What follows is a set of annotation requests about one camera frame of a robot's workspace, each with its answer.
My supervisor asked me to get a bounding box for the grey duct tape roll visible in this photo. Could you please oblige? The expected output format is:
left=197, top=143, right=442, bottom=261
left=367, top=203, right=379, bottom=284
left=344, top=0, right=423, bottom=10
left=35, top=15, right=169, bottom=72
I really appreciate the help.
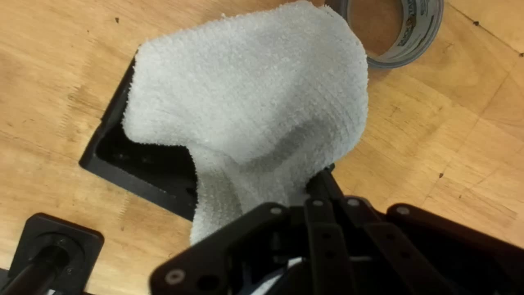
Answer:
left=326, top=0, right=446, bottom=69

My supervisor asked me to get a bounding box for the black pole base plate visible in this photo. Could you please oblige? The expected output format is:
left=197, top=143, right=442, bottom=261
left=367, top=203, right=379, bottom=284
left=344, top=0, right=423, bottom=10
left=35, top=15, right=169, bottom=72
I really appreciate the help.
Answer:
left=0, top=213, right=105, bottom=295

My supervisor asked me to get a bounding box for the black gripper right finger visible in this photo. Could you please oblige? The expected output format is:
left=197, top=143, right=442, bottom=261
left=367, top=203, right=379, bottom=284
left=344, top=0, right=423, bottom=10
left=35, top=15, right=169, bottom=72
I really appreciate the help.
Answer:
left=308, top=171, right=524, bottom=295

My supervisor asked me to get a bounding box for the white towel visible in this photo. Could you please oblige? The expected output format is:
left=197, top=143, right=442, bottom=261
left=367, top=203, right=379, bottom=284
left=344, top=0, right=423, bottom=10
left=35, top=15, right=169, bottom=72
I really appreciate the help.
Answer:
left=123, top=0, right=369, bottom=243

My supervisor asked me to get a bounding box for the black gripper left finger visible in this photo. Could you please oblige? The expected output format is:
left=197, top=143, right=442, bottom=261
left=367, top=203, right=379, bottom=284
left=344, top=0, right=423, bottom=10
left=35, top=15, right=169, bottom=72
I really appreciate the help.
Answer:
left=149, top=203, right=305, bottom=295

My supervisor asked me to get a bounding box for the black mesh box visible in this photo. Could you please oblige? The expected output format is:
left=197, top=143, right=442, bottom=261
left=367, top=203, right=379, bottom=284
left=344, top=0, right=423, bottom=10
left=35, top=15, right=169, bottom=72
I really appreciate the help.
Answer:
left=79, top=63, right=197, bottom=221

